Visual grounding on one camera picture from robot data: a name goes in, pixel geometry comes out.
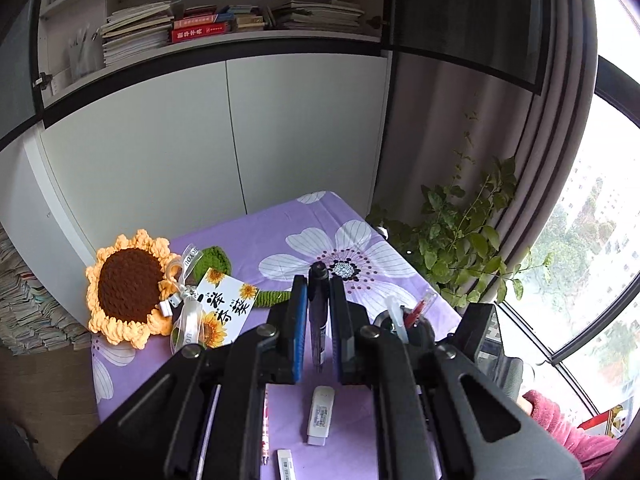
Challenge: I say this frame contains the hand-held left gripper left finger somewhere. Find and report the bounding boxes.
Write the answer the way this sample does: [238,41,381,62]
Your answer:
[57,274,310,480]

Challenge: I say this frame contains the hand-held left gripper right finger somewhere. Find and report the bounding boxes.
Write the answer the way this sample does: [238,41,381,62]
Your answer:
[327,274,586,480]

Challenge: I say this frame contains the black marker pen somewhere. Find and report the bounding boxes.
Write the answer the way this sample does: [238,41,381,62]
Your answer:
[307,261,331,374]

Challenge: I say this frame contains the grey dotted pen holder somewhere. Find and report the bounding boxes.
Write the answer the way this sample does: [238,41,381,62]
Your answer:
[372,309,437,347]

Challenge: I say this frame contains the white usb stick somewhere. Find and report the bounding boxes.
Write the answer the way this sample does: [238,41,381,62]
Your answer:
[305,385,337,447]

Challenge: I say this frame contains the pink patterned pen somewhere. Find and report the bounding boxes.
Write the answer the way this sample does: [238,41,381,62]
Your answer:
[260,399,271,480]

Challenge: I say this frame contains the small white eraser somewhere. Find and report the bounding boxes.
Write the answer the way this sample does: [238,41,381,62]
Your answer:
[276,449,297,480]

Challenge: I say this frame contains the person's right forearm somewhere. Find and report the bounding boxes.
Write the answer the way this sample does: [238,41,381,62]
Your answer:
[520,389,621,480]

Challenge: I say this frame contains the sunflower print card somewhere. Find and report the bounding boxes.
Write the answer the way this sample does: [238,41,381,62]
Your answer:
[192,274,258,348]

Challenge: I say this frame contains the green leafy plant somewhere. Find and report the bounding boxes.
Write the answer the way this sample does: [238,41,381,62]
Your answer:
[367,112,556,311]

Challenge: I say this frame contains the purple floral tablecloth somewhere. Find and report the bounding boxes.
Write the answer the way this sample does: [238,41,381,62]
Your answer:
[90,190,463,480]

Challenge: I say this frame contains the clear printed ribbon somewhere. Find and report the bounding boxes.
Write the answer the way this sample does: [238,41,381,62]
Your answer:
[167,244,207,356]

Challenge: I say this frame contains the large curved window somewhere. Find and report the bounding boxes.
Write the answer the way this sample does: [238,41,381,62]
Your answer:
[500,0,640,441]

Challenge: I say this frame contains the red and yellow box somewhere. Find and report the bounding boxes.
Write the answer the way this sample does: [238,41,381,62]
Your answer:
[580,402,632,442]

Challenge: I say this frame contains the crochet sunflower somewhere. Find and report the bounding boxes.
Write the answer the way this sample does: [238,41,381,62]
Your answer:
[85,229,294,349]

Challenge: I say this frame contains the grey striped curtain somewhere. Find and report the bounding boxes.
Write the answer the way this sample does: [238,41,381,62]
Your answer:
[387,0,601,306]

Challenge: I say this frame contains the white cabinet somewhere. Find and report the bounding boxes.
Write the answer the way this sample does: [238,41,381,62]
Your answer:
[0,52,393,321]

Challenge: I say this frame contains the pile of paper booklets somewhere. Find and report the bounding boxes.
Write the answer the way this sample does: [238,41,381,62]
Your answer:
[0,225,93,356]

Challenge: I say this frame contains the white bookshelf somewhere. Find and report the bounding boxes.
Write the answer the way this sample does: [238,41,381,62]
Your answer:
[37,0,396,111]

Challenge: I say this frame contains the dark glass cabinet door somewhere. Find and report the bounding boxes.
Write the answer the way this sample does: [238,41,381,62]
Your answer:
[390,0,546,95]
[0,0,42,133]

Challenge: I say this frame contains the row of shelf books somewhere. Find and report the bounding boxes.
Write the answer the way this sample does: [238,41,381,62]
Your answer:
[100,0,368,67]

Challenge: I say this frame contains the clear plastic bag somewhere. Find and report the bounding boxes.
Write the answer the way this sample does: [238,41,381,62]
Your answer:
[66,27,102,82]

